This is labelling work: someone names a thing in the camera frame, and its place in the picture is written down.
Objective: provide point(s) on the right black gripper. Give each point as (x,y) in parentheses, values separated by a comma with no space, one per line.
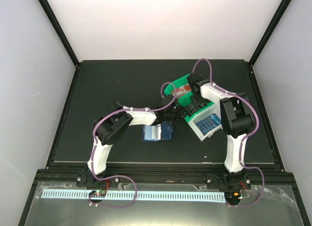
(193,99)

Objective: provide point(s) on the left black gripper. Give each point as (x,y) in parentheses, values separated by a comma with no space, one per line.
(180,114)

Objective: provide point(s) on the green bin with black cards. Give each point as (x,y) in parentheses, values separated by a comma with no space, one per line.
(209,104)

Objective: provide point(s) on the red white card stack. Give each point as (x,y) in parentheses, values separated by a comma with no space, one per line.
(181,91)

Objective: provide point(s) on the blue card holder wallet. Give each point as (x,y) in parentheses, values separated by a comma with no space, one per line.
(157,133)

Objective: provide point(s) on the white bin with blue cards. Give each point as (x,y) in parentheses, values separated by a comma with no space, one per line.
(201,115)

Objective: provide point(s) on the green bin with red cards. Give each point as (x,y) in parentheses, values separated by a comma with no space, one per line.
(186,99)

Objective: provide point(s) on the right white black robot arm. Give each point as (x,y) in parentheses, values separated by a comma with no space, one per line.
(239,119)

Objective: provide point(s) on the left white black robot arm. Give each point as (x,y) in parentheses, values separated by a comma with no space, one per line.
(108,130)

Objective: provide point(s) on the black vip card stack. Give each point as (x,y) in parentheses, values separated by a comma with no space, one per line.
(194,107)

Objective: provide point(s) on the blue vip card stack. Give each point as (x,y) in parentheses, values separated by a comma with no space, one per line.
(209,123)

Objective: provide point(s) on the right small circuit board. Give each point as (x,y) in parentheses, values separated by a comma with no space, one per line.
(236,195)

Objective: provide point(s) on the small circuit board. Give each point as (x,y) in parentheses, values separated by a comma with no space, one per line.
(236,195)
(98,193)

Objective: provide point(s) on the left small circuit board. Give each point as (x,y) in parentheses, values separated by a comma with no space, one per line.
(98,193)

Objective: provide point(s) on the right black frame post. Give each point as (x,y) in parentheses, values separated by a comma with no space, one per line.
(280,11)

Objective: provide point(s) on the black frame post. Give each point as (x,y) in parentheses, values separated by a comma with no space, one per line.
(280,11)
(58,30)

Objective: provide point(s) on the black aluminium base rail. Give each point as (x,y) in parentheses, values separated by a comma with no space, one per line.
(212,178)

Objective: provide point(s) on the white slotted cable duct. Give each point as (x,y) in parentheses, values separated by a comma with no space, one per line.
(182,196)

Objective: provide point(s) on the left black frame post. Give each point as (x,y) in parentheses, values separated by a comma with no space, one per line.
(58,30)

